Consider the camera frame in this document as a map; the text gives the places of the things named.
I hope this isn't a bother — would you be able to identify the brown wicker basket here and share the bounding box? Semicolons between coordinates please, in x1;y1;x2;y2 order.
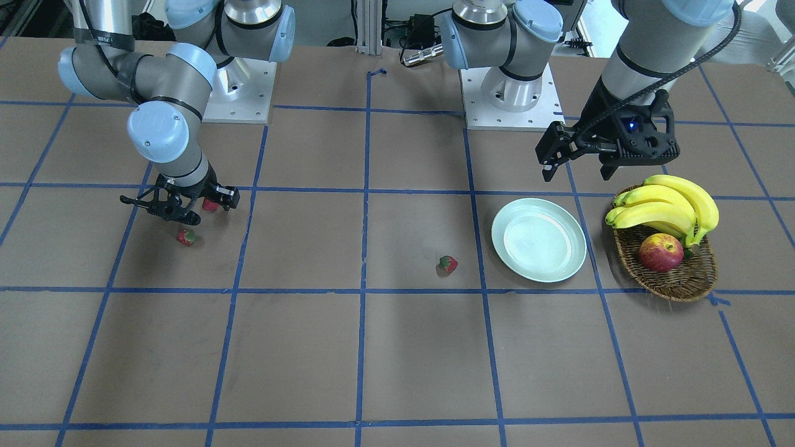
612;184;719;302

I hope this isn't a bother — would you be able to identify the aluminium frame post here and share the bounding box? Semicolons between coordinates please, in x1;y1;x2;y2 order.
350;1;385;58

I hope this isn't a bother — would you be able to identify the light green round plate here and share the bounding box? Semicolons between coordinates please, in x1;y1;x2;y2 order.
491;198;587;283

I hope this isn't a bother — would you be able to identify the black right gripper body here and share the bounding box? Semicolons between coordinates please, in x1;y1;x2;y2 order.
151;175;217;209

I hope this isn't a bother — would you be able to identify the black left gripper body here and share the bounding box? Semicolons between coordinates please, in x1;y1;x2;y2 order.
575;80;679;165

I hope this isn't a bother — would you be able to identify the red apple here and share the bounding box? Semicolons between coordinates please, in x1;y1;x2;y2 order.
638;233;684;273

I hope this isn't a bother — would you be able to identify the yellow banana bunch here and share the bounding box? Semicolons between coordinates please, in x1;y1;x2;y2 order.
604;174;720;247

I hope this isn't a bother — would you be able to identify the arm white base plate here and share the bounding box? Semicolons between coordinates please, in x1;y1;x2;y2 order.
202;58;278;124
459;65;565;132

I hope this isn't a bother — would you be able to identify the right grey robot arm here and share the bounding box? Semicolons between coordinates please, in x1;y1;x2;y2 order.
58;1;296;225

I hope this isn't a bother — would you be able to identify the red strawberry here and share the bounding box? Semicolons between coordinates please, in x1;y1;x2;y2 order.
437;255;459;275
202;197;220;213
176;228;197;246

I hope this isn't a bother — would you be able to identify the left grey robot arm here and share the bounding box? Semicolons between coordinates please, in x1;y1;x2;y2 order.
440;1;742;182

